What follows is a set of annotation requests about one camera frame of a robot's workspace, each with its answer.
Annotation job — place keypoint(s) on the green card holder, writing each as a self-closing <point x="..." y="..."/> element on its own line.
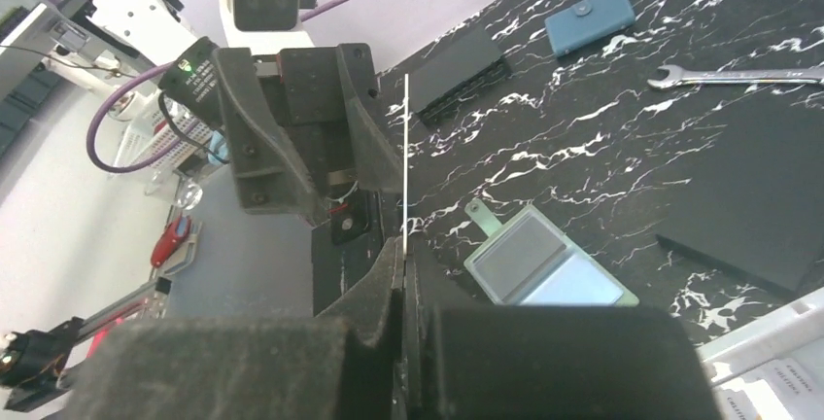
<point x="574" y="278"/>

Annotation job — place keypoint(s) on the dark grey credit card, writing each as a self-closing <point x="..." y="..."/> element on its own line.
<point x="506" y="266"/>

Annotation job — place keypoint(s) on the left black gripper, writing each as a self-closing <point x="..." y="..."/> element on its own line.
<point x="298" y="124"/>

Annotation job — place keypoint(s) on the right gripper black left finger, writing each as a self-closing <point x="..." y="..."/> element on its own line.
<point x="336" y="365"/>

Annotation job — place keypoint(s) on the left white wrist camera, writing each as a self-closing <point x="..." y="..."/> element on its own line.
<point x="265" y="26"/>

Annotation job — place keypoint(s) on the black flat notebook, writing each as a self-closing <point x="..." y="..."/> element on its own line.
<point x="459" y="70"/>

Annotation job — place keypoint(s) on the white plastic bin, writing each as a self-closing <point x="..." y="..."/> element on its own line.
<point x="771" y="368"/>

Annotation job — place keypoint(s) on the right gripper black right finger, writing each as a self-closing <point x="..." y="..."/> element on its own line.
<point x="470" y="360"/>

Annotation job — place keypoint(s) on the black square plate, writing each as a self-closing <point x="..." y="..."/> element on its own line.
<point x="754" y="203"/>

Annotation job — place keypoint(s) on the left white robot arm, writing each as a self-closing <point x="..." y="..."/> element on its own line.
<point x="150" y="27"/>

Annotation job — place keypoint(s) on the silver wrench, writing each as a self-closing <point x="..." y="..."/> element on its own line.
<point x="679" y="77"/>

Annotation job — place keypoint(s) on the blue card wallet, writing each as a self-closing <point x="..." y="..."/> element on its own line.
<point x="585" y="22"/>

